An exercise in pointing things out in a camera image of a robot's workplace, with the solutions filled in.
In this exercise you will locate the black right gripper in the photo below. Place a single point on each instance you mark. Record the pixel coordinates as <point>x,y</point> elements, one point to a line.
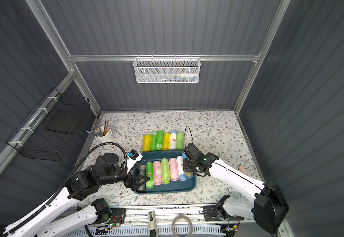
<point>191,157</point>

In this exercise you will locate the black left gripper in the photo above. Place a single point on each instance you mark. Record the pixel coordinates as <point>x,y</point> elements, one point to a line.
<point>133,180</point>

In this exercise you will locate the grey trash bag roll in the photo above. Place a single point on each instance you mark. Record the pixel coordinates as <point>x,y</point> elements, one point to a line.
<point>142,173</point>

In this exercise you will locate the pink trash bag roll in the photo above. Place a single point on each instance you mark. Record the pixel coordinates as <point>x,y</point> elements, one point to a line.
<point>174,170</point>
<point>157,177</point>

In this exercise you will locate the pale green trash bag roll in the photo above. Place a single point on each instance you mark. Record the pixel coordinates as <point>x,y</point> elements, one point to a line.
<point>165,171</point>

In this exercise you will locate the yellow trash bag roll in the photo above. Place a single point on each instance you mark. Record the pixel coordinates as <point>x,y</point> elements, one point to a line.
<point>166,141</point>
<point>146,143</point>

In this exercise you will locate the bright green trash bag roll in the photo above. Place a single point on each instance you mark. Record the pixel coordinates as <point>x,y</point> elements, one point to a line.
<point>153,141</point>

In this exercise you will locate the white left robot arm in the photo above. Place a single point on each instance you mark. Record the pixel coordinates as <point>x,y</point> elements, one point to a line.
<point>77,186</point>

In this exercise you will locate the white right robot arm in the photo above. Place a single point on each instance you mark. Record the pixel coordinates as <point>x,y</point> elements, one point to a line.
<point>267,204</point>

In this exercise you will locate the light green trash bag roll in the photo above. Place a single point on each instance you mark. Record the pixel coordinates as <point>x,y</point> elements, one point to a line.
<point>180,140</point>

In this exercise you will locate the teal plastic storage box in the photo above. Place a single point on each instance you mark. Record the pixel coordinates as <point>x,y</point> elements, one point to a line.
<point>173,186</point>

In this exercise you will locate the white blue trash bag roll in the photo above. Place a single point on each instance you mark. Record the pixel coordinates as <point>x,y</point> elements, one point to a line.
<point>173,140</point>

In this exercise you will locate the dark green trash bag roll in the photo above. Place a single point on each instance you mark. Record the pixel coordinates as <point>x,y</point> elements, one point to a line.
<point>159,141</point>

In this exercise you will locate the pink eraser block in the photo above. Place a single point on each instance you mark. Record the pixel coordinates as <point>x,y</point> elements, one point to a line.
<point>243,170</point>

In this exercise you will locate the grey handheld device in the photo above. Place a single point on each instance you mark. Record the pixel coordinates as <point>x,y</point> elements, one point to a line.
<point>152,224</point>

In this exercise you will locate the white pen cup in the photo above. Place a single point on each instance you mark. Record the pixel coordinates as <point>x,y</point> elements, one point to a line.
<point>101,133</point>

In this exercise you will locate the white wire wall basket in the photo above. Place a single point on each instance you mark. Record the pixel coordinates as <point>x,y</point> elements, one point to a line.
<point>167,72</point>

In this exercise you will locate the black wire wall basket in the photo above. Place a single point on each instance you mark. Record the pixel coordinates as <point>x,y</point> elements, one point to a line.
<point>51,131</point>

